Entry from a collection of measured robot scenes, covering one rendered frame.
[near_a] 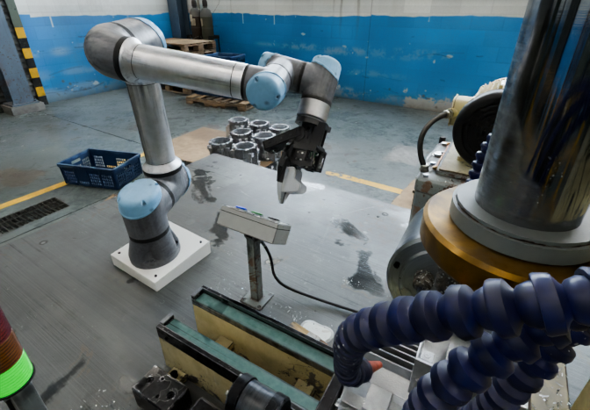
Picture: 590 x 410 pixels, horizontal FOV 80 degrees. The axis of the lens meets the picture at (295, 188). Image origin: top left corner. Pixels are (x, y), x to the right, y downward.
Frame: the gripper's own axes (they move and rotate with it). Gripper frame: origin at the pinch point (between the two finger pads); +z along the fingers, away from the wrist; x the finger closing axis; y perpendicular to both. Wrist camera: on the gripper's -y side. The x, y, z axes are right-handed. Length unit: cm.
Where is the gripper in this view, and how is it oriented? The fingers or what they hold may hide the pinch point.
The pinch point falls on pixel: (279, 197)
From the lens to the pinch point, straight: 84.8
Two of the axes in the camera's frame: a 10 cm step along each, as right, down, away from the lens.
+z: -2.8, 9.6, -0.4
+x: 4.2, 1.6, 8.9
